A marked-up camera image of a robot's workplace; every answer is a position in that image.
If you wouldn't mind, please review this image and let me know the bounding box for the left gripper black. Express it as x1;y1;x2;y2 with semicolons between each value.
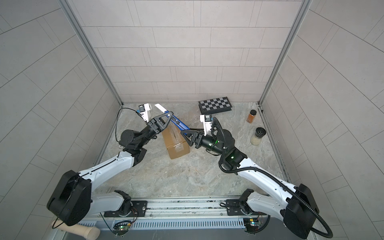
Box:
135;116;172;150

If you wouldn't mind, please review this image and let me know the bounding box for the blue utility knife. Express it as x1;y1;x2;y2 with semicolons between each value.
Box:
155;104;190;131

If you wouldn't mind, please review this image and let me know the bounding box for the brown cardboard express box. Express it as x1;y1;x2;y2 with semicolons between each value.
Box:
162;122;190;160

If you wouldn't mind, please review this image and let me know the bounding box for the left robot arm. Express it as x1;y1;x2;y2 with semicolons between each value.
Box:
47;112;173;226

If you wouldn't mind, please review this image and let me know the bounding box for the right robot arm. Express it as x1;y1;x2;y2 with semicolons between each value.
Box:
181;130;320;239

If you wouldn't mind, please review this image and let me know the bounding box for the black white chessboard box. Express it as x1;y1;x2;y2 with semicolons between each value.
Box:
198;97;232;115

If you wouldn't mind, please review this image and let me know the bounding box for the orange spice bottle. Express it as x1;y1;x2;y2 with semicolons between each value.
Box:
247;110;257;124

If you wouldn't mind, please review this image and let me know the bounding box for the white spice jar black lid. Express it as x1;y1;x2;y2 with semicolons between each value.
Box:
250;127;267;146

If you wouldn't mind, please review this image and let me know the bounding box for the right green circuit board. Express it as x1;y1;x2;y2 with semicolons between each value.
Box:
243;218;260;233

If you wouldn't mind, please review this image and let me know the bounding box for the green circuit board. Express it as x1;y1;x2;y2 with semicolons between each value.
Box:
243;218;260;233
114;221;132;231

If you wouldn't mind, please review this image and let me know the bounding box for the left green circuit board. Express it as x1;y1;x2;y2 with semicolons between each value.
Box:
114;221;132;231

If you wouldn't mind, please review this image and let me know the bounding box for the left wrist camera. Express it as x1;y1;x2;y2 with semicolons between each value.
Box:
138;103;151;123

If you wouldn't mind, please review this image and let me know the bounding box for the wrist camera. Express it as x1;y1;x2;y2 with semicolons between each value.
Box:
200;114;213;136
138;103;151;123

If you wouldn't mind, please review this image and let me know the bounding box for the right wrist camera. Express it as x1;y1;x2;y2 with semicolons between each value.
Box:
200;114;213;136

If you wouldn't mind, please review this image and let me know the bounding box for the black corrugated cable conduit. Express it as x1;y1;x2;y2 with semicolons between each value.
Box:
209;116;334;239

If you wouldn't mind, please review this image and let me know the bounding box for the aluminium mounting rail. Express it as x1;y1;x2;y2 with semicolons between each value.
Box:
59;196;310;221

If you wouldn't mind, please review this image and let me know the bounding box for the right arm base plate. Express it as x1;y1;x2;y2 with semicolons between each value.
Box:
220;199;267;217

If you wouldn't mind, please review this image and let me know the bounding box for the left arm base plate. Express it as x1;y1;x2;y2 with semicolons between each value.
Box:
104;201;148;218

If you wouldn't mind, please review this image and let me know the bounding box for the wooden handle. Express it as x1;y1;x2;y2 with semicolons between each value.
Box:
51;220;101;240

